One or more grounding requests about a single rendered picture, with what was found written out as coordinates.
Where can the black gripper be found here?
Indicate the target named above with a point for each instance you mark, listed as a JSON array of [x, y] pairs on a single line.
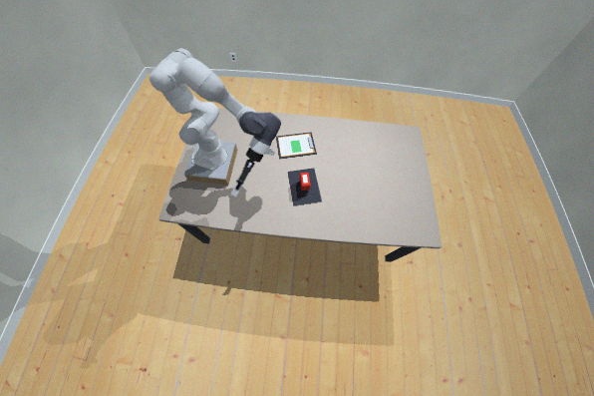
[[247, 168]]

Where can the red self-inking stamp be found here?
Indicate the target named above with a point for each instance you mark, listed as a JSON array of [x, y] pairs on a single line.
[[304, 182]]

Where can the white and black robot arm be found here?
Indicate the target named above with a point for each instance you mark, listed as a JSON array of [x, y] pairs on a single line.
[[172, 79]]

